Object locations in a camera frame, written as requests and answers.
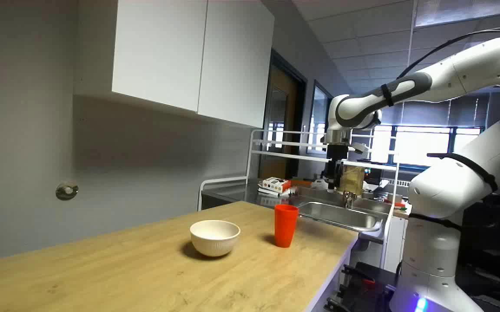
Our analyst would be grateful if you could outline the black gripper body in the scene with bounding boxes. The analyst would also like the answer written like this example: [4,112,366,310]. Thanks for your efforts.
[325,142,349,173]

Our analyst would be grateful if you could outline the orange plastic cup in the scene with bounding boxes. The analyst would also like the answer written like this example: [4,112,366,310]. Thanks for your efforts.
[273,202,302,249]

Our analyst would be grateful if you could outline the white ceramic bowl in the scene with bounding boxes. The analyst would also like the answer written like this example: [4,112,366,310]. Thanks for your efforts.
[188,218,243,260]

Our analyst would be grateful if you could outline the brown paper bag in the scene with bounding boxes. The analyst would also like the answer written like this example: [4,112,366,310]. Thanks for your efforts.
[339,164,365,195]

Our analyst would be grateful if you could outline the red and white box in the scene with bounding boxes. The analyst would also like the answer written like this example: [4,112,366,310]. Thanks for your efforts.
[259,176,293,197]

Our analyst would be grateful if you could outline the dark framed door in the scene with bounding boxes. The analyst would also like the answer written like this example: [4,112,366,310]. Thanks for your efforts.
[259,50,309,180]

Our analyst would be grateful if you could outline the bright window with blinds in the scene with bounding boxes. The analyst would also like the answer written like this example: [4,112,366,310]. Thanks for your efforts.
[370,123,483,169]

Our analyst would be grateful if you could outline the black equipment under table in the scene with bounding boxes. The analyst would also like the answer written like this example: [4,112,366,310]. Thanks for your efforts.
[325,261,401,312]

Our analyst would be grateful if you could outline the ceiling light panel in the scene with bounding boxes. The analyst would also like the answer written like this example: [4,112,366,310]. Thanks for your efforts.
[413,0,500,29]

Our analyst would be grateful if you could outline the white wire dish rack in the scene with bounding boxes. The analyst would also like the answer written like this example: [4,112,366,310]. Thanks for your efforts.
[196,128,403,273]

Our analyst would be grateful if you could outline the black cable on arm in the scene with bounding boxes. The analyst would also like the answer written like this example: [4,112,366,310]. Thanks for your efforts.
[396,26,500,79]

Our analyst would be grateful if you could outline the white wall cabinet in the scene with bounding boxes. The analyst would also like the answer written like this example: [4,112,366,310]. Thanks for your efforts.
[75,0,276,130]

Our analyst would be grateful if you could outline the round metal wall knob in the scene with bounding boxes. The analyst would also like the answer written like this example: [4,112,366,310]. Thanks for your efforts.
[54,180,80,202]

